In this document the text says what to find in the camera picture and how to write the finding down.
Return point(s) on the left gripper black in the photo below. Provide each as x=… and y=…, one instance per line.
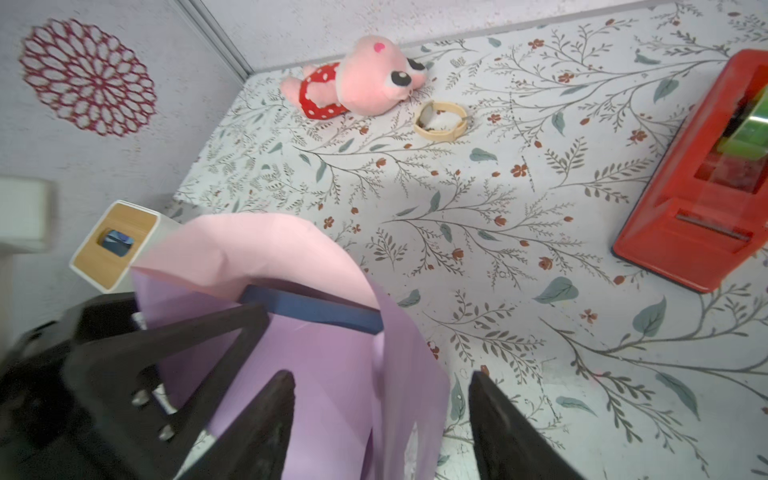
x=84, y=397

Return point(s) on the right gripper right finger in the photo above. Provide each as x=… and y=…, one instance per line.
x=506, y=445

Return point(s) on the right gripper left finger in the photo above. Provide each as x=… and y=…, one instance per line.
x=255, y=444

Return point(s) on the red tape dispenser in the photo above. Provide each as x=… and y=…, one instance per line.
x=704, y=212

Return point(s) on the pink wrapping paper sheet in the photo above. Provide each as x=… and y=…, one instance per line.
x=366, y=406

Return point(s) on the pink plush toy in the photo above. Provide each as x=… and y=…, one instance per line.
x=371, y=80

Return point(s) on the white tissue box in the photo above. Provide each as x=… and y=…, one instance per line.
x=121, y=236

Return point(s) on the clear tape roll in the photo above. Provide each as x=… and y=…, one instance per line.
x=441, y=121

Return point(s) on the blue gift box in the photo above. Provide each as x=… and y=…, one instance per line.
x=315, y=310

